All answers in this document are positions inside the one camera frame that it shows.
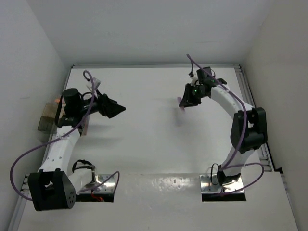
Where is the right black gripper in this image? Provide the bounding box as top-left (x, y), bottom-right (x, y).
top-left (180, 83), bottom-right (207, 107)

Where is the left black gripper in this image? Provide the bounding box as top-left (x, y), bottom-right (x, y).
top-left (77, 88), bottom-right (125, 118)

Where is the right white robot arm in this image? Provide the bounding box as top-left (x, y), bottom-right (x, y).
top-left (179, 67), bottom-right (268, 185)

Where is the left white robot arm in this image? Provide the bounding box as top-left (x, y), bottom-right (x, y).
top-left (27, 88), bottom-right (126, 211)

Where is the clear compartment organizer box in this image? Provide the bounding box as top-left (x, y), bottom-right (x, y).
top-left (37, 100), bottom-right (90, 136)

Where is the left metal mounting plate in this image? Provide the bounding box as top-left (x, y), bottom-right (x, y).
top-left (78, 173), bottom-right (117, 194)

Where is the metal mounting plate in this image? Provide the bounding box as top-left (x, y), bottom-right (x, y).
top-left (78, 173), bottom-right (117, 194)
top-left (199, 174), bottom-right (244, 194)

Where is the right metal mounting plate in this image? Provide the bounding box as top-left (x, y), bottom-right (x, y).
top-left (199, 174), bottom-right (244, 194)

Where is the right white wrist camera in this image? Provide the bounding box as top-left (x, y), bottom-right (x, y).
top-left (189, 72), bottom-right (200, 86)

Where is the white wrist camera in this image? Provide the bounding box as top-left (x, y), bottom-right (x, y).
top-left (189, 72), bottom-right (200, 86)
top-left (86, 77), bottom-right (101, 92)

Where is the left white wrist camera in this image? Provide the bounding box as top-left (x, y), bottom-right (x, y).
top-left (86, 77), bottom-right (101, 92)

